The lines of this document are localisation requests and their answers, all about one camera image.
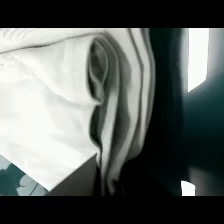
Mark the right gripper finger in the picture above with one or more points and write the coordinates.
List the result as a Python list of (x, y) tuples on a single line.
[(83, 180)]

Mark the white garment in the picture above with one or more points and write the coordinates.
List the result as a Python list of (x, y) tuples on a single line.
[(46, 110)]

